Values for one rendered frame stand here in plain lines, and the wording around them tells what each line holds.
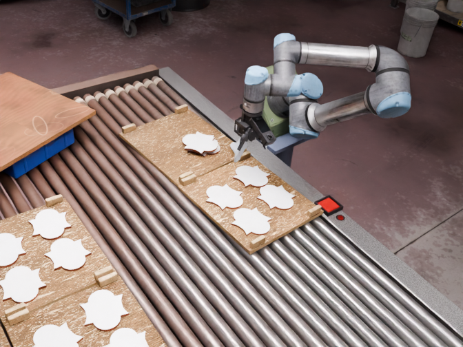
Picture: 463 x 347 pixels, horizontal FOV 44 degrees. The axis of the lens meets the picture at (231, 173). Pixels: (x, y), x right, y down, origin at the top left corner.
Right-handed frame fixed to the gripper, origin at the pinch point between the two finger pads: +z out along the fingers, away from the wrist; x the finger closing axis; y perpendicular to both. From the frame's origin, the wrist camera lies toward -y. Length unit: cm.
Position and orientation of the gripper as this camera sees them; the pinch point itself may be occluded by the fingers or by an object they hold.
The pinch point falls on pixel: (251, 157)
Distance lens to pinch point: 214.4
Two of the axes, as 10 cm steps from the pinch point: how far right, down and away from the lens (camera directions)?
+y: -6.3, -5.1, 5.8
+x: -7.7, 3.5, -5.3
